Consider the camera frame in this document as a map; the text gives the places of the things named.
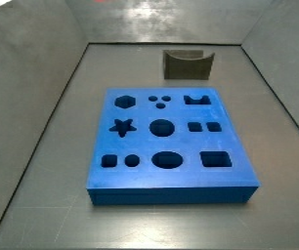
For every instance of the blue shape sorting board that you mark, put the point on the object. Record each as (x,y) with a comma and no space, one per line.
(167,150)

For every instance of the black curved holder stand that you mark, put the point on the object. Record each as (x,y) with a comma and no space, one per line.
(187,64)

